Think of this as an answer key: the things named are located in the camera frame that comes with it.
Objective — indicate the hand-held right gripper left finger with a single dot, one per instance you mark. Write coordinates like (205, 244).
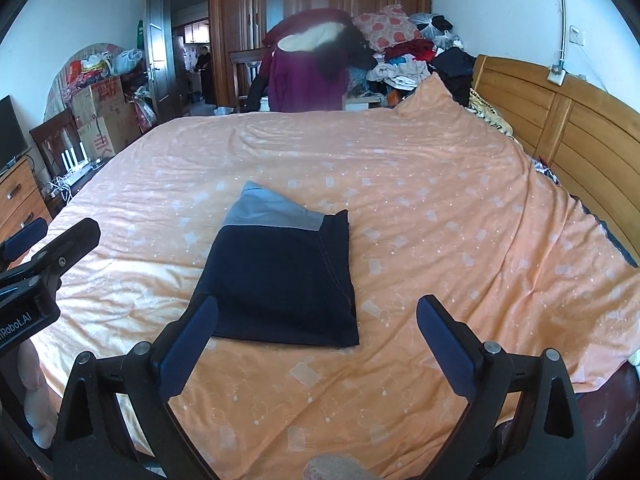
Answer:
(190, 340)

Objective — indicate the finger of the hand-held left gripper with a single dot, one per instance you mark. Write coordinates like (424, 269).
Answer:
(25, 239)
(70, 242)

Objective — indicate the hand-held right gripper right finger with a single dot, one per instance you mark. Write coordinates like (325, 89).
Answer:
(445, 345)

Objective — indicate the navy shorts with grey waistband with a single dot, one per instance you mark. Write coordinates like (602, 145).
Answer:
(285, 290)

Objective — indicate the pile of mixed clothes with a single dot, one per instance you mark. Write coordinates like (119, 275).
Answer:
(410, 67)

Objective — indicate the person's left hand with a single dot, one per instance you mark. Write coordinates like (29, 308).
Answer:
(37, 410)

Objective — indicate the wooden dresser with drawers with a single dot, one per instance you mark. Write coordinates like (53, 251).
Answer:
(20, 195)

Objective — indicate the white router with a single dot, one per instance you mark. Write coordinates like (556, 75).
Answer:
(70, 155)

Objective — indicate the dark wooden chair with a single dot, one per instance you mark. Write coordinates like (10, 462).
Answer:
(245, 67)
(52, 132)

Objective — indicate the black flat television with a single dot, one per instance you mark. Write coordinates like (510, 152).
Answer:
(10, 127)

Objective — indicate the large cardboard box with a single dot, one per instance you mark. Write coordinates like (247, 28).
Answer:
(110, 132)

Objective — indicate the orange printed blanket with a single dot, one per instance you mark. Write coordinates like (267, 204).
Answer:
(450, 200)

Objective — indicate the small cardboard box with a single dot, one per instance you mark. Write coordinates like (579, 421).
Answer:
(97, 97)

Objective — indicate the pink plastic bag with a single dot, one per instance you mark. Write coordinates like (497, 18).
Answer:
(145, 112)

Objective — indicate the grey fuzzy cloth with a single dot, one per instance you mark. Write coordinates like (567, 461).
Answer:
(337, 467)

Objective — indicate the white plastic bag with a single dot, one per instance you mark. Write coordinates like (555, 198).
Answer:
(122, 60)

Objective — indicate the dark blue bedsheet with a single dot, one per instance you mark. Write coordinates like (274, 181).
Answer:
(617, 245)

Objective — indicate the brown wooden door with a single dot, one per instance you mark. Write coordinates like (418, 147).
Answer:
(157, 60)

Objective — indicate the green hanging bag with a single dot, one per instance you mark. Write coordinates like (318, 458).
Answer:
(141, 35)

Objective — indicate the yellow black patterned cloth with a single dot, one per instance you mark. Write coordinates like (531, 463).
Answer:
(487, 110)

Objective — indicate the wooden headboard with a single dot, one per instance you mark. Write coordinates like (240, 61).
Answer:
(565, 130)

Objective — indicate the purple coat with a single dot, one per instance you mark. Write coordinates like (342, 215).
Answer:
(305, 85)

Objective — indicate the white junction box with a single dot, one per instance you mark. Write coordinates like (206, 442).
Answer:
(556, 76)

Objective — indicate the white and black fur garment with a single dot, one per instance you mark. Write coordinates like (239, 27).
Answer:
(320, 40)

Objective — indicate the clear plastic bag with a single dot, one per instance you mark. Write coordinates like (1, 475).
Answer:
(425, 22)

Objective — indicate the red floral pillow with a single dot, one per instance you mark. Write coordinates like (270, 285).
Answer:
(390, 25)

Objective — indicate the white wall socket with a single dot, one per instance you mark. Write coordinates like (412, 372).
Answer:
(576, 35)

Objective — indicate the white wall conduit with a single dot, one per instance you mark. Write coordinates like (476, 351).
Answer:
(564, 10)

